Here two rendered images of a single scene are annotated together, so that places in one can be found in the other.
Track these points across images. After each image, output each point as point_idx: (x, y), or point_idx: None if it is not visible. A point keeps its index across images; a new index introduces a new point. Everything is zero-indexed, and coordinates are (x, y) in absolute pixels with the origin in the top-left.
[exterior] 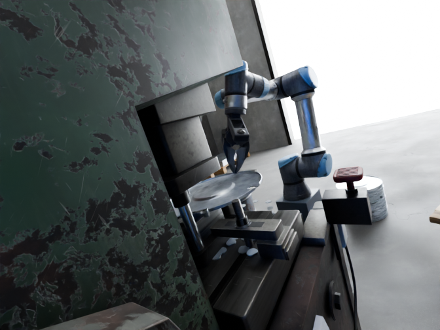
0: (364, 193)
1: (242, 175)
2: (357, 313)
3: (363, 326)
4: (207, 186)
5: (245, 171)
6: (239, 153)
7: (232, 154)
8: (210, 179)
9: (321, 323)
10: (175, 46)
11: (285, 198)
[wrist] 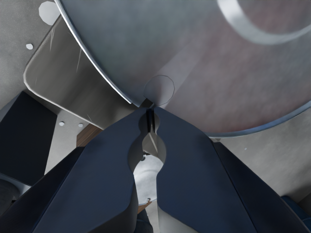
0: None
1: (130, 21)
2: (2, 31)
3: (2, 15)
4: (304, 10)
5: (100, 67)
6: (118, 179)
7: (180, 173)
8: (238, 131)
9: None
10: None
11: (16, 192)
